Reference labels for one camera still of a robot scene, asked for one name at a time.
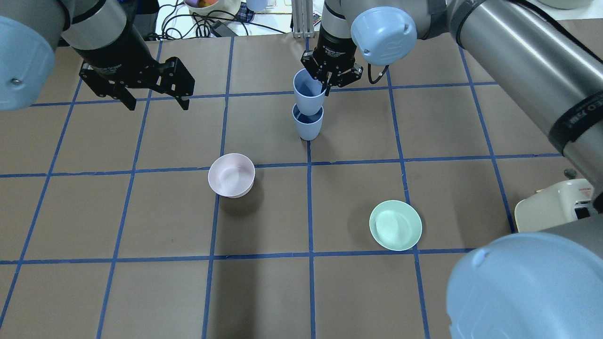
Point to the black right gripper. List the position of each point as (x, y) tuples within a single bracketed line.
[(335, 47)]

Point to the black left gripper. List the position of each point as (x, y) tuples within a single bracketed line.
[(123, 52)]

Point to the blue cup carried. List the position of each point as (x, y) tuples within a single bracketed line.
[(308, 92)]

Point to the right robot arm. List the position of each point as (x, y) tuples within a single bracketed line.
[(533, 285)]

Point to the blue cup standing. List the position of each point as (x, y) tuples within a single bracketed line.
[(308, 126)]

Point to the black power adapter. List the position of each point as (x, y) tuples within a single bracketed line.
[(219, 29)]

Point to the bowl of foam blocks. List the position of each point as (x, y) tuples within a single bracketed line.
[(224, 9)]

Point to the pink bowl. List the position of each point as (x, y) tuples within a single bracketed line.
[(231, 175)]

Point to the mint green bowl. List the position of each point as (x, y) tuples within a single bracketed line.
[(395, 225)]

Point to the cream white toaster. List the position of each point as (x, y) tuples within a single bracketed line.
[(559, 204)]

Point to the aluminium frame post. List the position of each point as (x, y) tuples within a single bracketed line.
[(303, 19)]

